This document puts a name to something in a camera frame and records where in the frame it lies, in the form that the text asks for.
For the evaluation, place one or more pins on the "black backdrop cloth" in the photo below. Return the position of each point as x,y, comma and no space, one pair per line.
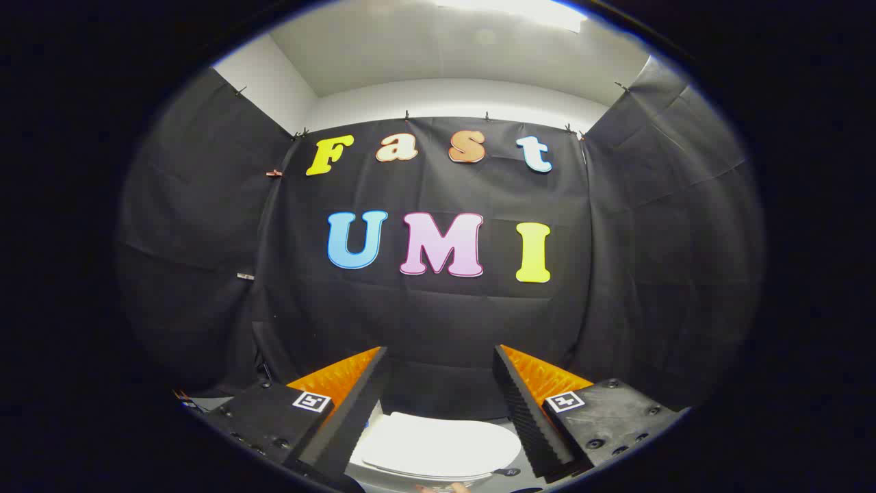
438,322

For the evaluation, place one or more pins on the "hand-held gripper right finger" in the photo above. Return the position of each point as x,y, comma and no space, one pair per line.
523,411

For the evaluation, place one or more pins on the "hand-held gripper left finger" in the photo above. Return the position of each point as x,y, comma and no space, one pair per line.
356,411

